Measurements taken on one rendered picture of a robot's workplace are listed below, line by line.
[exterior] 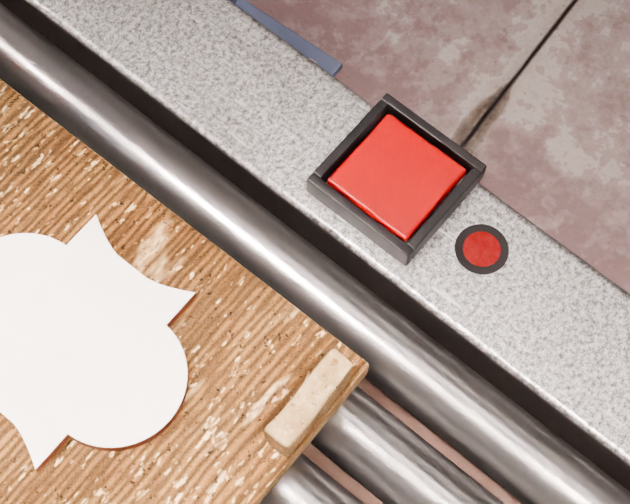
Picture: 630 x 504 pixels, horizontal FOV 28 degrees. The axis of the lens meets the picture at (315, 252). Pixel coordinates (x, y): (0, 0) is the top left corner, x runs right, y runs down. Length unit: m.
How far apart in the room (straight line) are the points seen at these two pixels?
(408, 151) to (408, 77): 1.10
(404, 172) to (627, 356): 0.17
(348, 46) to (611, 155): 0.41
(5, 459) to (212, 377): 0.12
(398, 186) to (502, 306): 0.09
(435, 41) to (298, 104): 1.12
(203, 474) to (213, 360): 0.06
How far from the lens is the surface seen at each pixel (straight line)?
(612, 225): 1.80
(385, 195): 0.73
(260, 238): 0.73
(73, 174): 0.74
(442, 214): 0.73
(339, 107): 0.77
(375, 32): 1.88
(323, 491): 0.69
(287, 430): 0.65
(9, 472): 0.69
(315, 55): 1.85
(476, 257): 0.74
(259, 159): 0.76
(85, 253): 0.71
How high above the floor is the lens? 1.59
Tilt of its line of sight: 68 degrees down
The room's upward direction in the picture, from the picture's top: 4 degrees clockwise
